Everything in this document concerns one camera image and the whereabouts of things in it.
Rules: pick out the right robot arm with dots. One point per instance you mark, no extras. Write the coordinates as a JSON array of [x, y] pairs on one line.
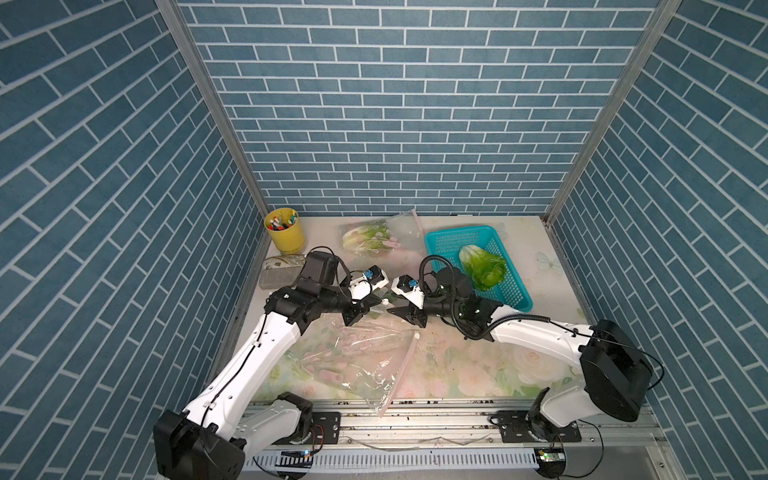
[[616, 375]]

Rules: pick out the grey rectangular box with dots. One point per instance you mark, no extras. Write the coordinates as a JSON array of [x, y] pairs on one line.
[[275, 278]]

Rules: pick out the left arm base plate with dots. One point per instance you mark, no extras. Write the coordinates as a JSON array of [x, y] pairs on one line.
[[323, 427]]

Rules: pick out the chinese cabbage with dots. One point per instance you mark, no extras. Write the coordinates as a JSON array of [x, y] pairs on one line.
[[485, 269], [369, 238]]

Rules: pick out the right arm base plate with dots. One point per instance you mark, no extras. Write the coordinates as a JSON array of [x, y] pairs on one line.
[[518, 426]]

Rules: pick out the zip-top bag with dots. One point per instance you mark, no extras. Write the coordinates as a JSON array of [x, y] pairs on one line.
[[406, 227], [367, 361], [392, 304]]

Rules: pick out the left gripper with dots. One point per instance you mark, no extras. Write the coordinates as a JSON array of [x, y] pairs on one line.
[[359, 306]]

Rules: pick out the white vented cable duct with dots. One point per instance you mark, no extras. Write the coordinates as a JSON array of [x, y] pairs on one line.
[[358, 461]]

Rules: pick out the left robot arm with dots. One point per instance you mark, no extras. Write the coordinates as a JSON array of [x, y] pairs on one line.
[[211, 438]]

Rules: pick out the teal plastic basket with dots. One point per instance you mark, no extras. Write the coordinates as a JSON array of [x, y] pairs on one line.
[[448, 242]]

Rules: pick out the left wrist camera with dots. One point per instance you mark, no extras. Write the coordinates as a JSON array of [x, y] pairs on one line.
[[366, 282]]

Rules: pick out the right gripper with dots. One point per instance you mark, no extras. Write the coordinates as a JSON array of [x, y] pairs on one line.
[[409, 312]]

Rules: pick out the yellow pen cup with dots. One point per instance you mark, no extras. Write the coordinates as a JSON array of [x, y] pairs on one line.
[[285, 230]]

